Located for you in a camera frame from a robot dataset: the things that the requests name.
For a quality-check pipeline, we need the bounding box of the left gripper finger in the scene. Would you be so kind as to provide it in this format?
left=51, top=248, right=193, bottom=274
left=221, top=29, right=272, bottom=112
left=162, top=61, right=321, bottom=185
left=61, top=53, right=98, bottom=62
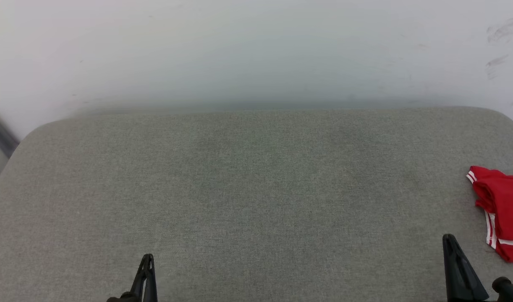
left=130, top=254, right=150, bottom=302
left=145, top=254, right=158, bottom=302

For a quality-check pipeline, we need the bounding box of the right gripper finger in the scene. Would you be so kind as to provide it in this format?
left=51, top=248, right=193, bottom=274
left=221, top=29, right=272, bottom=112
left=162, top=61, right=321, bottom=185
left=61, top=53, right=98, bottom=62
left=442, top=234, right=490, bottom=302

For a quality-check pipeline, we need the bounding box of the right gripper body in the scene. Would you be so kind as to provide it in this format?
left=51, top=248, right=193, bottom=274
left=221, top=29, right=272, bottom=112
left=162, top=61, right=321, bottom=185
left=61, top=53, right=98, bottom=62
left=492, top=276, right=513, bottom=302

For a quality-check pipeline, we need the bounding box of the red number 23 jersey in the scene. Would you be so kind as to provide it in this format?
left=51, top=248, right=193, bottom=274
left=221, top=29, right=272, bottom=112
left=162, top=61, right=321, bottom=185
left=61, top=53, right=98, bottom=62
left=466, top=166, right=513, bottom=263

